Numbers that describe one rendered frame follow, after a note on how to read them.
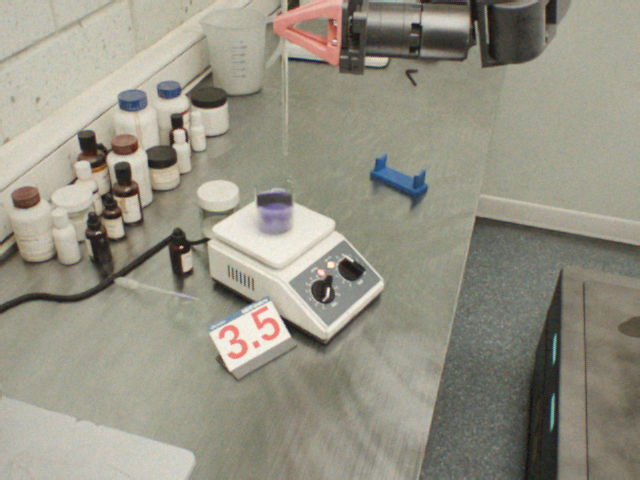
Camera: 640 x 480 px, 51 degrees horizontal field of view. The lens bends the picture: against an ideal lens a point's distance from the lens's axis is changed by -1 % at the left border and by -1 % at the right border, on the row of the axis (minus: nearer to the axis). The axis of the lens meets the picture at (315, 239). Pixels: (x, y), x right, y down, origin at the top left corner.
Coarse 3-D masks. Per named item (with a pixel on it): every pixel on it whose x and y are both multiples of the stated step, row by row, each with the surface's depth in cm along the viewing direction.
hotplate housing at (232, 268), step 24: (216, 240) 88; (336, 240) 88; (216, 264) 88; (240, 264) 85; (264, 264) 84; (288, 264) 84; (240, 288) 87; (264, 288) 84; (288, 288) 82; (288, 312) 83; (312, 312) 81; (360, 312) 87; (312, 336) 83
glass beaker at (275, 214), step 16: (272, 176) 85; (288, 176) 84; (256, 192) 82; (288, 192) 81; (256, 208) 84; (272, 208) 82; (288, 208) 83; (256, 224) 85; (272, 224) 83; (288, 224) 84
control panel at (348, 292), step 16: (336, 256) 87; (352, 256) 88; (304, 272) 83; (336, 272) 85; (368, 272) 88; (304, 288) 82; (336, 288) 84; (352, 288) 85; (368, 288) 86; (320, 304) 82; (336, 304) 83; (352, 304) 84
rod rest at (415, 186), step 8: (376, 160) 113; (384, 160) 115; (376, 168) 114; (384, 168) 116; (376, 176) 114; (384, 176) 113; (392, 176) 113; (400, 176) 114; (408, 176) 114; (416, 176) 109; (424, 176) 111; (392, 184) 113; (400, 184) 111; (408, 184) 111; (416, 184) 110; (424, 184) 112; (408, 192) 111; (416, 192) 110
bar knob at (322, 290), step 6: (330, 276) 82; (318, 282) 83; (324, 282) 82; (330, 282) 82; (312, 288) 82; (318, 288) 82; (324, 288) 81; (330, 288) 81; (312, 294) 82; (318, 294) 82; (324, 294) 81; (330, 294) 82; (318, 300) 82; (324, 300) 81; (330, 300) 82
